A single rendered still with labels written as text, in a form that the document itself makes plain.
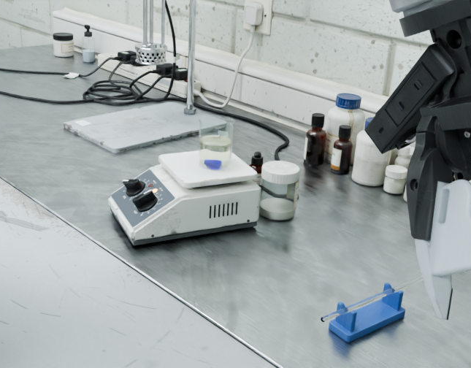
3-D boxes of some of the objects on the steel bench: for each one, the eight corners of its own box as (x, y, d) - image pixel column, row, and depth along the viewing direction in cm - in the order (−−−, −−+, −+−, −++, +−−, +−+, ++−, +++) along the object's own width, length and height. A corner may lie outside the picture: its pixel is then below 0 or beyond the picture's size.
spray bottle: (80, 60, 196) (79, 24, 191) (92, 59, 198) (90, 23, 193) (85, 63, 193) (84, 26, 189) (97, 62, 195) (96, 25, 191)
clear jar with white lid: (262, 222, 102) (266, 174, 99) (255, 206, 107) (258, 160, 104) (299, 221, 103) (304, 174, 100) (290, 205, 108) (295, 160, 105)
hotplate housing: (132, 249, 92) (131, 197, 89) (107, 211, 103) (106, 163, 100) (272, 226, 101) (276, 178, 98) (236, 193, 112) (239, 149, 109)
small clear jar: (401, 187, 118) (404, 165, 117) (406, 196, 115) (410, 173, 113) (380, 186, 118) (383, 163, 116) (385, 195, 115) (388, 171, 113)
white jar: (49, 55, 200) (48, 33, 197) (63, 52, 205) (62, 31, 202) (64, 58, 197) (63, 36, 194) (78, 55, 202) (77, 33, 199)
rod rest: (347, 343, 75) (351, 317, 73) (326, 328, 77) (330, 302, 76) (405, 316, 80) (410, 291, 79) (384, 303, 83) (388, 278, 81)
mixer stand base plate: (115, 153, 126) (115, 148, 125) (60, 126, 139) (60, 121, 138) (228, 126, 145) (228, 121, 145) (172, 104, 158) (172, 100, 158)
